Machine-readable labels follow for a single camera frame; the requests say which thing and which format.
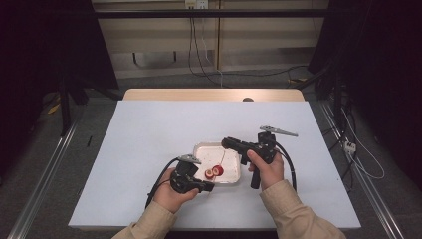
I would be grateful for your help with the white wall socket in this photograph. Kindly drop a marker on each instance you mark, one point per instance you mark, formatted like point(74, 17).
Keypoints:
point(196, 4)

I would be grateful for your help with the red hawthorn fruit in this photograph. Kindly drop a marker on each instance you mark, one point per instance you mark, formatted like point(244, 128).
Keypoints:
point(218, 170)
point(209, 174)

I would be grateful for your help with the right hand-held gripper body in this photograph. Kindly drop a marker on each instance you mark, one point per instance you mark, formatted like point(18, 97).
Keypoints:
point(263, 149)

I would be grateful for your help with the aluminium floor rail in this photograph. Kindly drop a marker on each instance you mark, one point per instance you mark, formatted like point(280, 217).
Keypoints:
point(40, 186)
point(371, 195)

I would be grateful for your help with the square metal tray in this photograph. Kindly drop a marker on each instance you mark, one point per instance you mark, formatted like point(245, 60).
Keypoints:
point(232, 169)

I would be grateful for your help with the white power strip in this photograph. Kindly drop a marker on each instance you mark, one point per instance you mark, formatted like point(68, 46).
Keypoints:
point(349, 146)

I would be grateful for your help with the black curtain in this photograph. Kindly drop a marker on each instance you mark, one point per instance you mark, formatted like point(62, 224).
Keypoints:
point(388, 66)
point(40, 49)

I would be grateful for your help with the person's right hand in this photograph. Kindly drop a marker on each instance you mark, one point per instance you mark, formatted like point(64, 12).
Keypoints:
point(272, 174)

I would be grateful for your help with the light wooden table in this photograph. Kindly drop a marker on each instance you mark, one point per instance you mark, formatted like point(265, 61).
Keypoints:
point(185, 95)

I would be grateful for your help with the yellow floor tape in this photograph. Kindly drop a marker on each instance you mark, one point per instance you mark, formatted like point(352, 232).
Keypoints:
point(54, 108)

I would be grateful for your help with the black horizontal metal bar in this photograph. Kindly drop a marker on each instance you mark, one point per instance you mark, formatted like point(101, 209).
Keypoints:
point(166, 13)

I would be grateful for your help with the black metal stand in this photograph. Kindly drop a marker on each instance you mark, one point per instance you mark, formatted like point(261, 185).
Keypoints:
point(337, 99)
point(65, 109)

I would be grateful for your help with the small black floor item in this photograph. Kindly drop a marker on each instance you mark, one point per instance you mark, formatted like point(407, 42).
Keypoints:
point(89, 141)

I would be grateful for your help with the person's left hand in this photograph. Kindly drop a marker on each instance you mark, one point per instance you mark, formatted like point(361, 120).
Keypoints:
point(169, 195)

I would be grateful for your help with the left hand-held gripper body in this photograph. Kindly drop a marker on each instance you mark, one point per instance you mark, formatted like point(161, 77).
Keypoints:
point(184, 176)

